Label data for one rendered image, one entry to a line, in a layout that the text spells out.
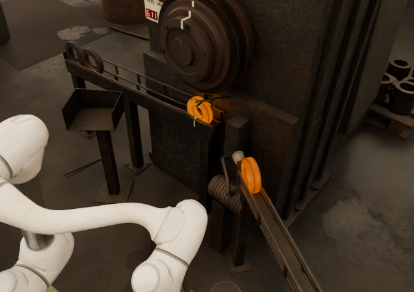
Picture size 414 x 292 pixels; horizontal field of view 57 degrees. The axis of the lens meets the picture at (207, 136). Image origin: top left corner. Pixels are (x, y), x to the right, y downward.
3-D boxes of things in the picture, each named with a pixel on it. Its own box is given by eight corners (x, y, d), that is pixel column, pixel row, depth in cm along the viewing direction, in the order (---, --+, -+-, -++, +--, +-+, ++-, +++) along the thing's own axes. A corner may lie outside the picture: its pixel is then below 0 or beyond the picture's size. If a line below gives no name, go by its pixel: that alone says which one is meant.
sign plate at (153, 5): (148, 16, 200) (145, -19, 189) (184, 31, 188) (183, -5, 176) (145, 18, 199) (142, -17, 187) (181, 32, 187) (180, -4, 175)
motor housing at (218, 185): (217, 231, 225) (222, 167, 190) (247, 252, 214) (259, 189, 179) (203, 245, 217) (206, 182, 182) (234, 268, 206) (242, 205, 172)
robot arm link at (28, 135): (16, 280, 151) (51, 236, 167) (52, 296, 148) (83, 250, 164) (-45, 138, 100) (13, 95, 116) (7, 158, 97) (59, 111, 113)
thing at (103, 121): (96, 178, 255) (75, 87, 208) (135, 181, 253) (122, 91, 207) (86, 201, 239) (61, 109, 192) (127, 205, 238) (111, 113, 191)
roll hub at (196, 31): (167, 65, 179) (165, 7, 161) (213, 87, 165) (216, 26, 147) (159, 69, 175) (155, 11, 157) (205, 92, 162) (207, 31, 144)
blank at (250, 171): (250, 188, 172) (243, 189, 171) (246, 154, 170) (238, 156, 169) (263, 196, 157) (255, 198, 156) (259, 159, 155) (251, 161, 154)
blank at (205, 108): (189, 92, 193) (185, 94, 191) (212, 101, 184) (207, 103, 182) (192, 117, 202) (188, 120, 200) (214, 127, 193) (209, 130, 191)
